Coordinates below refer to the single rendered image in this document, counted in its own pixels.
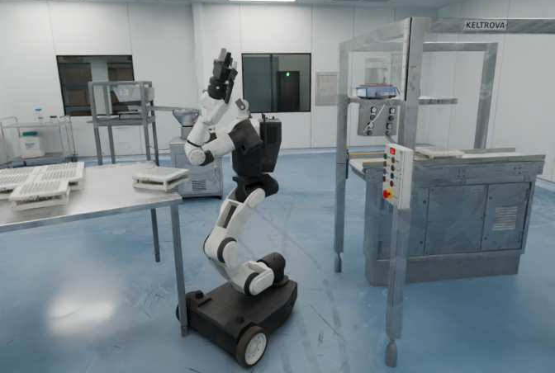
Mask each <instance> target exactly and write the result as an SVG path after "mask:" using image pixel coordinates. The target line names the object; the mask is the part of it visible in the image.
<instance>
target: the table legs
mask: <svg viewBox="0 0 555 373"><path fill-rule="evenodd" d="M150 215H151V224H152V232H153V240H154V254H155V261H156V262H160V255H159V254H160V252H159V236H158V226H157V218H156V209H155V208H154V209H150ZM170 215H171V225H172V235H173V253H174V263H175V272H176V282H177V293H178V311H179V320H180V325H181V334H182V337H186V336H187V335H188V332H187V306H186V295H185V285H184V274H183V254H182V244H181V233H180V223H179V213H178V205H171V206H170Z"/></svg>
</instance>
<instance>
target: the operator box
mask: <svg viewBox="0 0 555 373"><path fill-rule="evenodd" d="M390 147H392V148H394V149H396V151H395V155H394V154H391V153H390ZM385 153H387V156H388V157H390V158H387V159H384V161H387V165H388V164H389V165H388V166H386V167H384V168H385V169H386V170H387V174H386V175H384V174H383V176H386V182H383V186H382V197H383V198H384V196H383V191H384V190H387V189H388V188H391V190H392V199H391V200H389V199H388V197H387V198H384V199H385V200H387V201H388V202H390V203H391V204H392V205H394V206H395V207H396V208H397V209H405V208H409V207H410V200H411V195H410V185H411V174H412V163H414V158H413V153H414V150H411V149H408V148H405V147H403V146H400V145H398V144H385ZM392 157H395V160H397V161H399V162H396V161H395V163H392V162H391V158H392ZM392 164H393V165H394V166H395V168H396V170H394V172H393V171H392V170H391V165H392ZM397 169H398V171H399V172H398V171H397ZM391 172H393V173H394V179H391V176H390V175H391ZM396 177H398V179H397V178H396ZM391 180H392V181H393V182H394V186H393V187H391V186H390V181H391ZM393 195H394V196H395V197H393ZM396 197H397V199H396Z"/></svg>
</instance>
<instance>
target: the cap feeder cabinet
mask: <svg viewBox="0 0 555 373"><path fill-rule="evenodd" d="M181 137H182V136H175V137H174V138H173V139H172V140H171V141H170V142H169V143H168V144H169V147H170V158H171V168H181V169H190V173H189V177H191V180H190V181H188V182H184V183H180V184H178V185H177V186H175V187H174V188H175V190H176V191H177V192H178V194H179V195H180V196H181V197H194V196H219V198H218V199H219V200H221V196H222V195H223V193H224V174H223V158H222V157H220V158H218V159H217V160H215V161H213V162H212V163H209V164H207V165H206V166H204V167H202V166H198V165H193V164H192V163H190V161H189V159H188V157H187V155H186V153H185V150H184V146H185V144H186V142H187V139H180V138H181Z"/></svg>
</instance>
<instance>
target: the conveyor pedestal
mask: <svg viewBox="0 0 555 373"><path fill-rule="evenodd" d="M536 178H537V175H535V176H530V180H529V182H524V176H510V177H478V178H470V179H467V180H466V185H459V182H460V179H444V180H428V181H413V185H412V197H411V208H410V228H409V239H408V250H407V262H406V283H405V284H408V283H418V282H427V281H446V280H456V279H465V278H475V277H484V276H503V275H513V274H518V270H519V260H520V254H524V252H525V246H526V241H527V236H528V230H529V220H530V215H531V210H532V204H533V198H534V188H535V183H536ZM382 186H383V182H379V183H367V182H366V200H365V219H364V237H363V254H364V255H365V257H366V265H365V276H366V277H367V278H368V280H369V281H370V283H371V284H372V286H388V282H389V269H390V256H391V232H392V218H393V205H392V204H391V203H390V202H388V201H387V200H385V199H384V198H383V197H382Z"/></svg>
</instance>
